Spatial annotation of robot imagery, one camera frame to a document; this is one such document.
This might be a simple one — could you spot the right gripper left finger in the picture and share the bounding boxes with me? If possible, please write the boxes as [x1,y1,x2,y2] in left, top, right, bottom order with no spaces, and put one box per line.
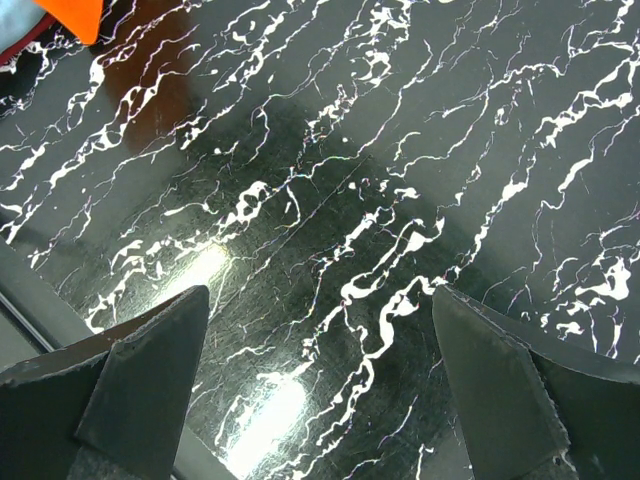
[1,286,209,479]

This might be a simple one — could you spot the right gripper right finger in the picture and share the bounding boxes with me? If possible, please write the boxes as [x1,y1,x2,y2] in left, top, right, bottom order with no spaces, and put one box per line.
[432,286,639,479]

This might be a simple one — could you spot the orange t shirt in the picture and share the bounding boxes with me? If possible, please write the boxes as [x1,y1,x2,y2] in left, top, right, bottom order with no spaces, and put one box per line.
[35,0,104,45]

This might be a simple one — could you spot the black marbled table mat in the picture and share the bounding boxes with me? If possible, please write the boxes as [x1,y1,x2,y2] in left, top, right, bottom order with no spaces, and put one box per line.
[1,1,639,479]

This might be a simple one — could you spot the folded grey-blue t shirt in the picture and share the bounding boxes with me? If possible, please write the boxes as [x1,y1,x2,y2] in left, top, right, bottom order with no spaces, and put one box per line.
[0,0,47,54]

